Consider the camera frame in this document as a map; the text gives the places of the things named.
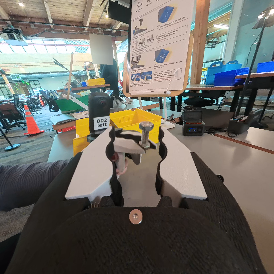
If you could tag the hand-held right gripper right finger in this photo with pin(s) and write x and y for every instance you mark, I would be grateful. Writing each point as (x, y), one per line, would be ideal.
(182, 171)

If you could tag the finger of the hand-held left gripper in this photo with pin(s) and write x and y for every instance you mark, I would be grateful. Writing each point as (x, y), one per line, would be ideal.
(128, 134)
(128, 146)

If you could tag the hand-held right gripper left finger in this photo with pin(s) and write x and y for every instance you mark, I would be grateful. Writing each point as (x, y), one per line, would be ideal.
(92, 167)

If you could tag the steel hex nut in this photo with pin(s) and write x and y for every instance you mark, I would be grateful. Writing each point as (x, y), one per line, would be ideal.
(145, 146)

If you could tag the steel hex bolt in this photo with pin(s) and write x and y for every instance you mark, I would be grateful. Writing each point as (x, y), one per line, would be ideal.
(146, 126)

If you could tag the person's left forearm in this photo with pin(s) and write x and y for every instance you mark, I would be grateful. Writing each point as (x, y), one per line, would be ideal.
(25, 182)

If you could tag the person's left hand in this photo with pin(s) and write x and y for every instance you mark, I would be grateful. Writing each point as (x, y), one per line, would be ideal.
(122, 172)

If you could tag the small yellow plastic bin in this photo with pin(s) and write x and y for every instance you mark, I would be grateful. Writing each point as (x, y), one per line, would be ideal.
(96, 82)

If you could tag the green plastic bin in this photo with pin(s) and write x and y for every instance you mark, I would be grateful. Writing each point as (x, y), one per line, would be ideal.
(68, 106)

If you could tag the wooden board stand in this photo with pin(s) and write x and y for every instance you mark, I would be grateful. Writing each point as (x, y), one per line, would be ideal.
(125, 81)

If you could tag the wooden stick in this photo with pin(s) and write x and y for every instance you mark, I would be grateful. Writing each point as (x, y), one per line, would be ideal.
(70, 75)

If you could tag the black charging case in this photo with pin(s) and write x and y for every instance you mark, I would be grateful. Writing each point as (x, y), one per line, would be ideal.
(192, 119)

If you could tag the orange traffic cone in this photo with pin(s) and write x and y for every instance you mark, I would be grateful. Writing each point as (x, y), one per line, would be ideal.
(32, 126)

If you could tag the black equipment box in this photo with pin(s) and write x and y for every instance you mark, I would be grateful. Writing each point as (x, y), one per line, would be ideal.
(237, 126)

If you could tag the printed instruction sheet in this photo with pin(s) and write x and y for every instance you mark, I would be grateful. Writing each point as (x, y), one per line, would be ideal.
(149, 53)

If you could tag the black stanchion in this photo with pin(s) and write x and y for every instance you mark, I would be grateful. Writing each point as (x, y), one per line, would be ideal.
(12, 147)

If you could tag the brown office chair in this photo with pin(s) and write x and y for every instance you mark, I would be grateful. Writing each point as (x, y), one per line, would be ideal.
(8, 109)

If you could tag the blue plastic bin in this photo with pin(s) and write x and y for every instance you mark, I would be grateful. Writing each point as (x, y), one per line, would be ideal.
(265, 67)
(227, 79)

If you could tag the light blue plastic caddy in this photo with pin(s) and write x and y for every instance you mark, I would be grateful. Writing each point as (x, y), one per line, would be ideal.
(222, 66)

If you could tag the ceiling projector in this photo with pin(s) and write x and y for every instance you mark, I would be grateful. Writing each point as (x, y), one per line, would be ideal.
(11, 35)

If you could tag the tripod light stand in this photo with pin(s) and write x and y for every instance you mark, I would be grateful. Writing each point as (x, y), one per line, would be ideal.
(264, 16)

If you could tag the wooden post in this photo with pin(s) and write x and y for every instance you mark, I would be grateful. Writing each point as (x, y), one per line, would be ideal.
(201, 42)

